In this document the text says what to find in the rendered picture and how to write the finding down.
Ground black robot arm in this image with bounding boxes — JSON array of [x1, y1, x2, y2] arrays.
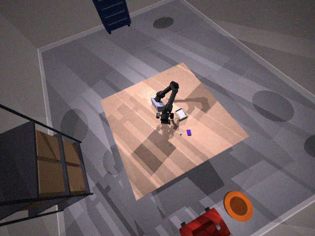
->
[[154, 81, 179, 122]]

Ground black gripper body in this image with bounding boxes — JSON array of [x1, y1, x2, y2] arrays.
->
[[156, 113, 174, 119]]

